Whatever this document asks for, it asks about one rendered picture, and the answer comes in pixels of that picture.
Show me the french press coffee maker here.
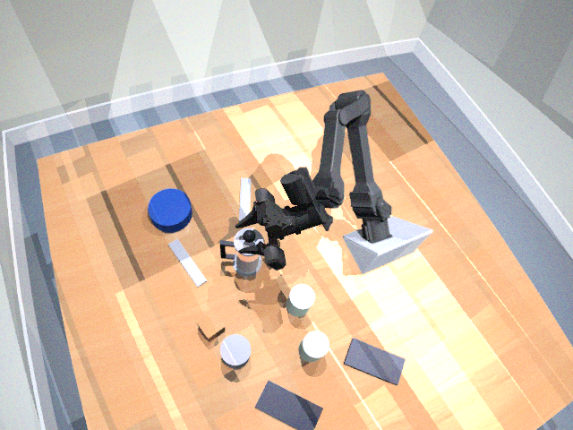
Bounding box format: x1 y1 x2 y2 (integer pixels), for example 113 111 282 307
219 228 264 277

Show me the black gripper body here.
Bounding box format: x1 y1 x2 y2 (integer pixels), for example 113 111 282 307
254 188 302 271

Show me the blue short cylinder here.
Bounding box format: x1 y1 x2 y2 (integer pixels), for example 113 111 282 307
149 188 192 233

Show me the white cylinder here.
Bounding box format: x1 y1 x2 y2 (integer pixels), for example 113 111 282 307
286 285 315 317
298 331 329 362

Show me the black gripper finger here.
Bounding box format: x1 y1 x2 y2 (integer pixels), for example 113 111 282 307
235 201 258 228
238 241 265 256

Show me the white flat bar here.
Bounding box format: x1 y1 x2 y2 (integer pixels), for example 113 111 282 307
239 178 251 221
168 239 207 287

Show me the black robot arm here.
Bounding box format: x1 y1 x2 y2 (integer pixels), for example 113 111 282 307
256 90 393 245

